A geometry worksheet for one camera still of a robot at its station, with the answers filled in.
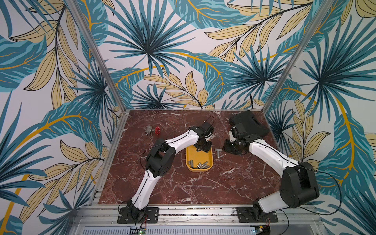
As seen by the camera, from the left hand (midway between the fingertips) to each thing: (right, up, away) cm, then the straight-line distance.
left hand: (206, 150), depth 94 cm
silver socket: (+8, 0, +2) cm, 8 cm away
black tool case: (+35, +16, +13) cm, 41 cm away
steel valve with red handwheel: (-40, +13, +9) cm, 43 cm away
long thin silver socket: (+8, -3, +1) cm, 9 cm away
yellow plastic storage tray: (-5, -4, -1) cm, 7 cm away
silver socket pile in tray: (-5, -9, -4) cm, 11 cm away
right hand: (+11, +2, -5) cm, 12 cm away
